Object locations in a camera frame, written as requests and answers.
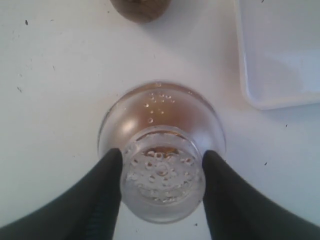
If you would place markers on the clear plastic shaker cup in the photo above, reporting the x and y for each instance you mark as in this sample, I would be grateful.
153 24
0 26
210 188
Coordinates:
161 106

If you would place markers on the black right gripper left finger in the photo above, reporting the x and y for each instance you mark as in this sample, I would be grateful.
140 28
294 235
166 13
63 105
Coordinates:
86 211

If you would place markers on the reddish-brown apple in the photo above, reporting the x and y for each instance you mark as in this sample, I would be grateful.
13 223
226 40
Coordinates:
165 150

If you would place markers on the clear plastic shaker lid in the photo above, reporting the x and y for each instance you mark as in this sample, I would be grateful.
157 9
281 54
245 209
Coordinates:
162 188

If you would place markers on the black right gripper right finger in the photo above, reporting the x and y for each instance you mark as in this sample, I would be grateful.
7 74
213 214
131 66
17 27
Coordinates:
237 211

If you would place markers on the white square tray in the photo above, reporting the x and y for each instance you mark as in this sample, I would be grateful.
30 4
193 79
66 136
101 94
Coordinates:
279 52

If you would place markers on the brown wooden cup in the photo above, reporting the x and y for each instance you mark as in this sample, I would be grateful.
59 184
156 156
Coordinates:
141 11

